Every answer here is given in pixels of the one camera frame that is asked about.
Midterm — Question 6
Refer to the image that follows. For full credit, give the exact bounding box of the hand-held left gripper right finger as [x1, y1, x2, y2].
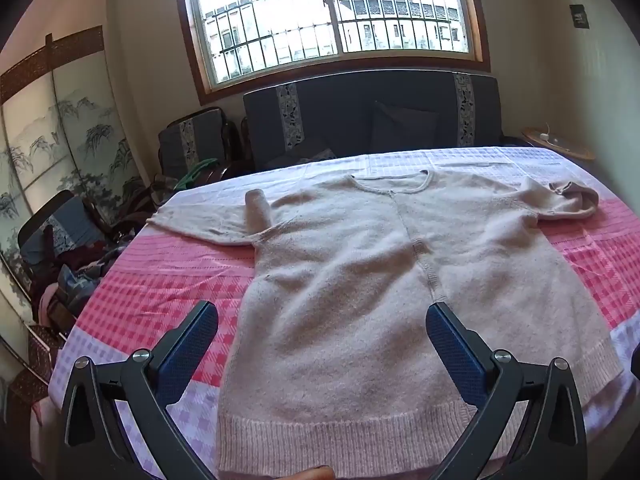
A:
[425, 301, 587, 480]

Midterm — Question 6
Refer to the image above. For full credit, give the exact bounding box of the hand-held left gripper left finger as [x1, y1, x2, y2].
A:
[59, 300, 221, 480]

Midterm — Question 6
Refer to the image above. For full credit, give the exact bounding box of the beige knit sweater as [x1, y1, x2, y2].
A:
[146, 170, 626, 480]

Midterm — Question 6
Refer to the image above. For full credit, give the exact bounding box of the pile of mixed clothes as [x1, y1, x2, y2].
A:
[30, 237, 133, 328]

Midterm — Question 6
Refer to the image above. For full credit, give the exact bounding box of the pink checked blanket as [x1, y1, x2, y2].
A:
[30, 146, 640, 480]

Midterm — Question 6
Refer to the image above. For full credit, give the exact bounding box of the green cloth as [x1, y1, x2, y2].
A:
[177, 158, 221, 189]

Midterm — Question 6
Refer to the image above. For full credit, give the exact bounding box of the black chair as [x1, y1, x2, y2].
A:
[17, 190, 103, 286]

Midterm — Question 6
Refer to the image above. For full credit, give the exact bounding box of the dark armchair with patterned strip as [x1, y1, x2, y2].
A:
[157, 106, 241, 186]

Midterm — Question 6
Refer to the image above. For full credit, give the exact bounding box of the round wooden side table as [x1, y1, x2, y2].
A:
[520, 126, 597, 162]

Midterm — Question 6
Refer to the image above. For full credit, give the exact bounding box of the ink painting folding screen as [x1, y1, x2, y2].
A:
[0, 25, 151, 361]

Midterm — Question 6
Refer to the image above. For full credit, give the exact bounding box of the dark sofa with patterned strips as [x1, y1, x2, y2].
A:
[242, 71, 506, 171]

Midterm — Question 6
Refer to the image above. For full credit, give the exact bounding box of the wooden framed barred window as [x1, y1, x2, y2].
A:
[172, 0, 493, 106]

